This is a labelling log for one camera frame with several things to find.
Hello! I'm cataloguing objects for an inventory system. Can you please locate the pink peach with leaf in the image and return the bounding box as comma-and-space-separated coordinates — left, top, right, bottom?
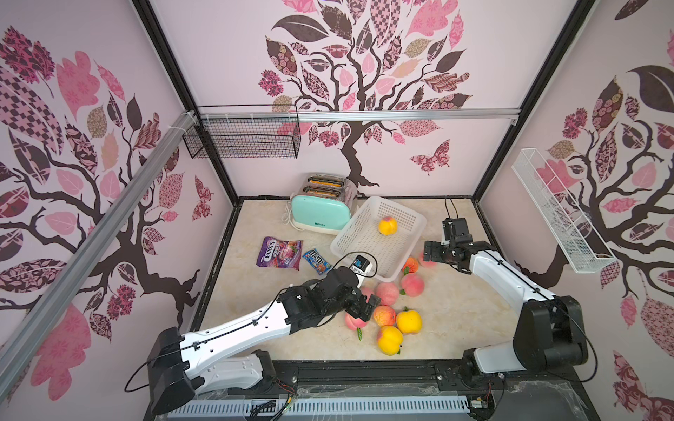
345, 313, 368, 341

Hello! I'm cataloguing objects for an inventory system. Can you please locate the small pink peach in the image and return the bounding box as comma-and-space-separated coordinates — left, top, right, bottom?
419, 254, 437, 268

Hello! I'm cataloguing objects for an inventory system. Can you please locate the yellow peach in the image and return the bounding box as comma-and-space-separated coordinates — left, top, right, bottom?
378, 217, 398, 236
377, 326, 404, 356
396, 310, 423, 335

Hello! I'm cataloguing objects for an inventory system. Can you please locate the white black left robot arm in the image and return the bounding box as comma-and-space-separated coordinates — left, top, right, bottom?
142, 265, 378, 416

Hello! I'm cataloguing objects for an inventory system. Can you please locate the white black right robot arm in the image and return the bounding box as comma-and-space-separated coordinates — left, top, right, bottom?
423, 218, 599, 383

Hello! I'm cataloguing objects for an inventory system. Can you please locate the white plastic basket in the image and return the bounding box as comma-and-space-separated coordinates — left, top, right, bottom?
330, 196, 427, 282

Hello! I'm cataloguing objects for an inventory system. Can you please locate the orange pink peach centre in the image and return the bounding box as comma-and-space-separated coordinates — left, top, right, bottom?
372, 305, 397, 327

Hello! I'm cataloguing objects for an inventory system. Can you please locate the pink peach upper left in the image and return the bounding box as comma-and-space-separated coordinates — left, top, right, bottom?
361, 287, 374, 301

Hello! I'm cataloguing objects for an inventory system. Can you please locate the pink peach upper middle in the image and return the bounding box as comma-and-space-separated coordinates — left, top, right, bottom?
375, 282, 399, 306

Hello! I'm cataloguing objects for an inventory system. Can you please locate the yellow peach front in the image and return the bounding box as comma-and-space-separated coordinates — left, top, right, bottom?
377, 326, 404, 356

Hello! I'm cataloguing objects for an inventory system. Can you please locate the blue candy packet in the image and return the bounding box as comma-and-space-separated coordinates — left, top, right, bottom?
303, 248, 333, 275

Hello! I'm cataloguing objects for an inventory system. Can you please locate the orange red peach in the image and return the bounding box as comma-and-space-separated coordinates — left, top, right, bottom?
402, 256, 421, 275

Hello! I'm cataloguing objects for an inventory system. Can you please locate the pink peach right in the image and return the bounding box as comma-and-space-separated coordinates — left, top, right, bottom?
400, 273, 426, 298

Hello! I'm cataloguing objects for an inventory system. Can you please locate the purple candy bag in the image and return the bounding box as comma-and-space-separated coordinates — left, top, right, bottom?
256, 237, 304, 271

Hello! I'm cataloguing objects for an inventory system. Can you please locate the mint green toaster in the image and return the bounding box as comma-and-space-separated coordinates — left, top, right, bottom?
290, 174, 357, 235

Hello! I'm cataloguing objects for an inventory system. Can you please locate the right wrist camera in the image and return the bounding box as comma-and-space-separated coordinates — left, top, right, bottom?
442, 218, 472, 242

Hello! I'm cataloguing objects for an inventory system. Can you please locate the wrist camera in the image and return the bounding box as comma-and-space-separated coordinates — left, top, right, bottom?
349, 254, 373, 276
442, 218, 472, 242

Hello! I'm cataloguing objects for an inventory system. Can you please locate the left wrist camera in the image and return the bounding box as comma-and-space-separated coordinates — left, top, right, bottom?
349, 254, 373, 276

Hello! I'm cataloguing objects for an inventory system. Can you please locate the white slotted cable duct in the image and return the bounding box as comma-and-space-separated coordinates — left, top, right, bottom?
165, 396, 470, 420

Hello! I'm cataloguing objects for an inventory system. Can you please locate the white wire wall shelf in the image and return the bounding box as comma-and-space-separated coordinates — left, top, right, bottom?
512, 147, 618, 274

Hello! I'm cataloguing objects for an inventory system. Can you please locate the aluminium rail back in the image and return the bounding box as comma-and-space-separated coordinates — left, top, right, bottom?
200, 108, 521, 123

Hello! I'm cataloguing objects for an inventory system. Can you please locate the aluminium rail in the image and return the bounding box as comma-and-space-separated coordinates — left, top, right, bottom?
1, 111, 198, 400
200, 108, 521, 123

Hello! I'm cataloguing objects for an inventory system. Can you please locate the black wire wall basket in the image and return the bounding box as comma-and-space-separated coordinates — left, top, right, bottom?
183, 102, 301, 159

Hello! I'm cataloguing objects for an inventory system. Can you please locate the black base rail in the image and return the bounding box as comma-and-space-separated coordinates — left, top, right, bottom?
183, 359, 596, 421

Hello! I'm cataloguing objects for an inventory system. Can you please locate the aluminium rail left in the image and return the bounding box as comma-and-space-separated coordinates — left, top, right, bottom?
1, 111, 198, 400

